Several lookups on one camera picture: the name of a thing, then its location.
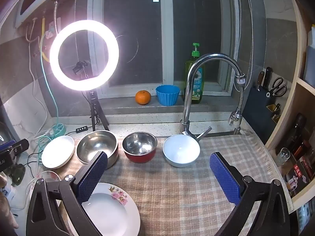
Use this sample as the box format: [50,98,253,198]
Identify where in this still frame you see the plain white plate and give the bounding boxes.
[41,135,75,170]

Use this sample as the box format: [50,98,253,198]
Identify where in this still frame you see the white ring light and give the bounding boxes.
[49,20,120,91]

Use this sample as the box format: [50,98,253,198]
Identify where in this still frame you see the light blue bowl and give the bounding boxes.
[163,134,201,168]

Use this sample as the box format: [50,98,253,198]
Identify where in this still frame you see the black tripod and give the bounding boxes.
[72,60,110,132]

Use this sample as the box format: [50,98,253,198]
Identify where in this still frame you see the orange mandarin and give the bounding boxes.
[135,90,151,105]

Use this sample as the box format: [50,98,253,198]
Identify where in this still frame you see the red steel bowl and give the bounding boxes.
[122,132,158,164]

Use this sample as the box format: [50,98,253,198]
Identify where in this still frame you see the teal power strip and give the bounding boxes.
[50,124,67,134]

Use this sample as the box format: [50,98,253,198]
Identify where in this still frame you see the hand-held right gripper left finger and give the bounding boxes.
[26,151,109,236]

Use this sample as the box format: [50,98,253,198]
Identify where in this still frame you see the brown handled knife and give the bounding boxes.
[256,71,265,91]

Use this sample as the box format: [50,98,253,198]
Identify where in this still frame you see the black handled scissors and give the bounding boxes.
[267,77,287,97]

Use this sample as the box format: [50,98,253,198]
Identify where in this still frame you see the blue fluted silicone cup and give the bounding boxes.
[156,85,181,106]

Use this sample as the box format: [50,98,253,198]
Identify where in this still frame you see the dark glass bottle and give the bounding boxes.
[288,113,307,153]

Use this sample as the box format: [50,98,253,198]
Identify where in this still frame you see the black knife block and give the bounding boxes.
[242,85,282,138]

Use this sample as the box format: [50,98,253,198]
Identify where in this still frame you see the white floral plate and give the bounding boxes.
[68,182,141,236]

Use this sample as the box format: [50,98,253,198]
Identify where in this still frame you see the chrome faucet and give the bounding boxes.
[179,53,246,143]

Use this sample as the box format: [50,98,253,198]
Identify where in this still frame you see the red printed box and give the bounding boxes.
[284,159,311,190]

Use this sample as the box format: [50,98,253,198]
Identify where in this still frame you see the plaid table cloth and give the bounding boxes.
[58,134,293,236]

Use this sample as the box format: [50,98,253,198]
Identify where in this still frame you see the wooden shelf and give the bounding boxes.
[264,0,315,210]

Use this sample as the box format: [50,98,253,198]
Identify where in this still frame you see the black handled knife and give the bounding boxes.
[263,67,272,90]

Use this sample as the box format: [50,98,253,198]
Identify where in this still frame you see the green dish soap bottle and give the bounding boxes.
[185,42,205,104]

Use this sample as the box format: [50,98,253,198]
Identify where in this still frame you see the white cable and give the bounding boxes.
[25,17,51,140]

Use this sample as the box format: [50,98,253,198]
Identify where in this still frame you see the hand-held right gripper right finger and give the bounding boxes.
[209,152,291,236]

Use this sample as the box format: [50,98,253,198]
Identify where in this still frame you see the yellow hose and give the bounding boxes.
[40,17,50,62]

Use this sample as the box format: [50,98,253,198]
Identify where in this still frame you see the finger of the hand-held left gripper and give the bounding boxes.
[4,139,29,156]

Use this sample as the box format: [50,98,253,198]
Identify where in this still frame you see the flexible faucet sprayer hose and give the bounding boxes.
[228,75,246,126]

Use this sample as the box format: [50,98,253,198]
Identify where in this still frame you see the clear drinking glass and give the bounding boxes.
[275,147,291,167]

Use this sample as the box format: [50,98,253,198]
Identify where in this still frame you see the person's left hand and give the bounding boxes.
[0,174,19,230]

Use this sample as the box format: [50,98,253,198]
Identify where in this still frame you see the white wall socket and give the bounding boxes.
[45,21,59,39]

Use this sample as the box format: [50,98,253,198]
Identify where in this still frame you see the window frame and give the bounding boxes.
[87,0,240,100]

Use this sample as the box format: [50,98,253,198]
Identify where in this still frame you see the teal cable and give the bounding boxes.
[34,33,67,153]

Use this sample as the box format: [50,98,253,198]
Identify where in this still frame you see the large steel bowl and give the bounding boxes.
[76,130,119,169]

